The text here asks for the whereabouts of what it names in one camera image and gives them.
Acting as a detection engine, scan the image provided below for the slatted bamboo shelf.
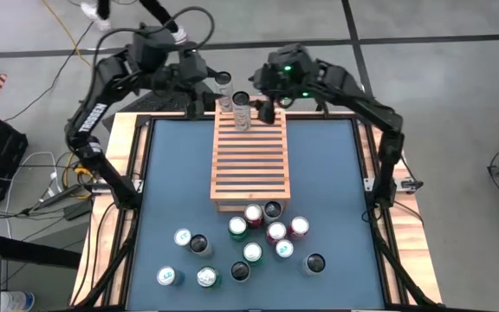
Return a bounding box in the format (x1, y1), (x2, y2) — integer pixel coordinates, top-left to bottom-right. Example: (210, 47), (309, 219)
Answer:
(209, 94), (292, 213)

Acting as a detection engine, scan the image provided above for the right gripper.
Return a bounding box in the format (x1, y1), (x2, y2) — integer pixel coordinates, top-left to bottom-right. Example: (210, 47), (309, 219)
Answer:
(248, 64), (296, 126)

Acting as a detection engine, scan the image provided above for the white and blue container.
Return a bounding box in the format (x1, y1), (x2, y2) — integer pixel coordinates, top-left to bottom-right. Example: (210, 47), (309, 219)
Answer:
(0, 290), (36, 312)

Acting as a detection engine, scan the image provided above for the black metal table frame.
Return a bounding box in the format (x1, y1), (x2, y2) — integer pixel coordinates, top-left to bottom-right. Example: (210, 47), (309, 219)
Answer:
(69, 110), (444, 312)

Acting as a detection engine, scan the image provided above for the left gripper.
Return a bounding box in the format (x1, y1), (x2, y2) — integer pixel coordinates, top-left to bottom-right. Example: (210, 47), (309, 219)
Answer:
(172, 49), (221, 121)

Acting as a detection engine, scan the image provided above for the person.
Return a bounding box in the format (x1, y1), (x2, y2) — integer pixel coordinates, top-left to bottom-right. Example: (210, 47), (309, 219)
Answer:
(79, 0), (189, 46)

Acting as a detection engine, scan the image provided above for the white cable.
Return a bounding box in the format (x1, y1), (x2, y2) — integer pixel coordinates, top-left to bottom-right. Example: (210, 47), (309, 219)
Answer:
(17, 150), (62, 198)

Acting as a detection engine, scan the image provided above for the black floor cable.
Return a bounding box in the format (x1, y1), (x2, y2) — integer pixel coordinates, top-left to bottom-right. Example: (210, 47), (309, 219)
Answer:
(2, 16), (97, 123)

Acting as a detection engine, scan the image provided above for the black plastic crate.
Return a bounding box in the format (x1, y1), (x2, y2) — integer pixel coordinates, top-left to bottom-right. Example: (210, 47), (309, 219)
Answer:
(0, 111), (29, 205)

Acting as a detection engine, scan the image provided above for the black floor beam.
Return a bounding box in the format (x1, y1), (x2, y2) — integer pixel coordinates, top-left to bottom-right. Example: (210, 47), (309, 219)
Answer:
(0, 232), (82, 270)

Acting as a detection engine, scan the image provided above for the black clamp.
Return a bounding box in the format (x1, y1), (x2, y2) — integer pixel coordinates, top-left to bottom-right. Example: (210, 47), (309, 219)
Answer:
(315, 99), (331, 119)

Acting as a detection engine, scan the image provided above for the white blue Celsius can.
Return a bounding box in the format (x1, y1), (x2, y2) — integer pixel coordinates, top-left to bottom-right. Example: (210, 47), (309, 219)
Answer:
(230, 260), (252, 283)
(300, 252), (327, 276)
(262, 200), (283, 225)

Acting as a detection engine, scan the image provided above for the yellow floor cable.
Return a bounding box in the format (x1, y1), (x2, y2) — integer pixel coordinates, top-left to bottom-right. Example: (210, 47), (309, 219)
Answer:
(41, 0), (94, 200)

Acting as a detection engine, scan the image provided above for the green Sprite can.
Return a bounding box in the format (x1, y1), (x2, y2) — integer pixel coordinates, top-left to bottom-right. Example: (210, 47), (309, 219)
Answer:
(196, 266), (223, 289)
(242, 242), (264, 265)
(227, 216), (249, 243)

